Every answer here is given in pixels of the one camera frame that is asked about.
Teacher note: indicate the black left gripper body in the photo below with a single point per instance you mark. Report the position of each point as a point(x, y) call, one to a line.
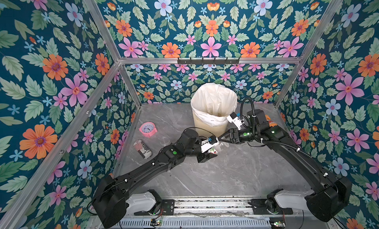
point(201, 158)

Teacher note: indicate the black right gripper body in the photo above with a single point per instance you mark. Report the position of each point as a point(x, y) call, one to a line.
point(232, 135)

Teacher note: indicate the clear jar with white lid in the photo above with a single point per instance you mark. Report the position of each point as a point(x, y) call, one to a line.
point(219, 148)

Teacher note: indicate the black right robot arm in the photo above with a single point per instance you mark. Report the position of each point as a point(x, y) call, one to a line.
point(329, 194)

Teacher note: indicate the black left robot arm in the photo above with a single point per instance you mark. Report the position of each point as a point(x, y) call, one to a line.
point(109, 201)

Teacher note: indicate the clear transparent jar lid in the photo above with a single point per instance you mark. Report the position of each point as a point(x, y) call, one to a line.
point(246, 148)

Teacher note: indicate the cream ribbed trash bin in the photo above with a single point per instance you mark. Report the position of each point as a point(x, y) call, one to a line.
point(207, 125)

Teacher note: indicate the orange plush toy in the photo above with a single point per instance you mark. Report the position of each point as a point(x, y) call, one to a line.
point(271, 123)

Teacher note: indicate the white plastic bin liner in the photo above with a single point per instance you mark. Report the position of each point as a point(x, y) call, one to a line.
point(212, 103)

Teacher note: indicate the pink alarm clock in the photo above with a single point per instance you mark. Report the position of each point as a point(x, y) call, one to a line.
point(148, 129)

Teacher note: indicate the striped flag pattern can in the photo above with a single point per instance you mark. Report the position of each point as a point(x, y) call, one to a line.
point(142, 149)

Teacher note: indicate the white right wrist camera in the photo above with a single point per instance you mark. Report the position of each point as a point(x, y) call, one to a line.
point(234, 119)

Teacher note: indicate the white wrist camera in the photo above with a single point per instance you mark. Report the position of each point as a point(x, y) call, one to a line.
point(208, 144)
point(234, 119)

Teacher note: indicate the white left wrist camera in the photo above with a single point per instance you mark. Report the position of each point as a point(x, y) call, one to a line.
point(208, 144)

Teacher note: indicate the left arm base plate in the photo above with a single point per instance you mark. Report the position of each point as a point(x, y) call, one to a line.
point(165, 208)

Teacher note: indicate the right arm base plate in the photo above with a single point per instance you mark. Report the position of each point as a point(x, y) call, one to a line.
point(263, 206)

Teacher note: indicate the black hook rail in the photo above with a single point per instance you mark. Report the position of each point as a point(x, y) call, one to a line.
point(208, 61)

